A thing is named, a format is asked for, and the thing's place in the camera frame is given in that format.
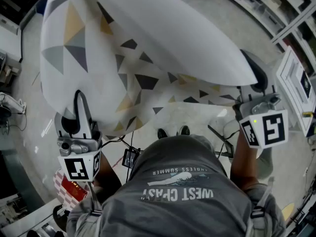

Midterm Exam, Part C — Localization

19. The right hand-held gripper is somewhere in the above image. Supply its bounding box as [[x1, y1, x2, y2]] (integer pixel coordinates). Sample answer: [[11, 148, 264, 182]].
[[233, 49, 289, 150]]

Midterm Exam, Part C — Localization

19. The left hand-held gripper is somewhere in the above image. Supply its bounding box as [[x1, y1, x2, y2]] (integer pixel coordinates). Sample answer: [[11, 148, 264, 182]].
[[54, 89, 103, 183]]

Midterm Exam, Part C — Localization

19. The white triangle-patterned tablecloth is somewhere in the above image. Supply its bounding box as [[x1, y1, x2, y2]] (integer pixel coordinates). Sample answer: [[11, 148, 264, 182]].
[[39, 0, 259, 137]]

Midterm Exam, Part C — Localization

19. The person's left forearm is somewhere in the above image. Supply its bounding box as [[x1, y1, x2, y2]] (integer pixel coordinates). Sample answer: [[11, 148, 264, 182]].
[[94, 151, 123, 190]]

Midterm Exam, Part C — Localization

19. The person's right forearm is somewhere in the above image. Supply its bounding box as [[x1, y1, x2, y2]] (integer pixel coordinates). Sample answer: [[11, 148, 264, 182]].
[[229, 129, 260, 191]]

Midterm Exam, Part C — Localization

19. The white storage shelf rack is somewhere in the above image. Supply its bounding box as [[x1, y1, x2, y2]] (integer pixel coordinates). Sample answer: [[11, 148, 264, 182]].
[[209, 0, 316, 66]]

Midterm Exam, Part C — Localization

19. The small black device box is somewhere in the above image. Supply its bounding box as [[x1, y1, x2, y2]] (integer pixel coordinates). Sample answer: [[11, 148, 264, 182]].
[[121, 148, 142, 169]]

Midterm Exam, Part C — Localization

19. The red bag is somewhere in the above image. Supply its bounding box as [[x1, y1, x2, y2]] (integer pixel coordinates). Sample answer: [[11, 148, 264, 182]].
[[61, 175, 87, 202]]

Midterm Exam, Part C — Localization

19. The black tripod stand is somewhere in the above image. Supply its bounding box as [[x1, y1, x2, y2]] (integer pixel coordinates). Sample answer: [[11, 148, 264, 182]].
[[207, 124, 235, 160]]

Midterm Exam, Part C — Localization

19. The pink checkered cloth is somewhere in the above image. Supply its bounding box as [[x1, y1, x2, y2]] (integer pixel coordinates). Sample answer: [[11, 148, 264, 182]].
[[52, 168, 87, 211]]

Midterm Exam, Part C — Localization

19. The white side table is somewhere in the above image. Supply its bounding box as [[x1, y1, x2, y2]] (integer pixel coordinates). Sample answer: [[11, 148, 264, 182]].
[[0, 25, 24, 64]]

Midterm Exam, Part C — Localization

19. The black chair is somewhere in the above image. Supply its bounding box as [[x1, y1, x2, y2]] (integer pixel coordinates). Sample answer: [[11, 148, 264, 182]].
[[52, 203, 71, 233]]

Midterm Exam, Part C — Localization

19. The white desk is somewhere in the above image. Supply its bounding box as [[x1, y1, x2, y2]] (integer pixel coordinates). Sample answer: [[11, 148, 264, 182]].
[[0, 197, 68, 237]]

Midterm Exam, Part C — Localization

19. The person's grey printed t-shirt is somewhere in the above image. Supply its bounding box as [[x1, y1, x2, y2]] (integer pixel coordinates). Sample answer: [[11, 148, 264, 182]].
[[66, 134, 287, 237]]

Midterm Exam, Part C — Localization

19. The black cable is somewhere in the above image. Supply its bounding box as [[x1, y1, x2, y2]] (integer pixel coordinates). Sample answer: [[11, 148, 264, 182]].
[[101, 131, 136, 184]]

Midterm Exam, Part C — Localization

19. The grey shoulder strap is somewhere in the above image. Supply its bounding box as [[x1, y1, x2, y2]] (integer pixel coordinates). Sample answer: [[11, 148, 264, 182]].
[[86, 181, 104, 217], [249, 176, 275, 237]]

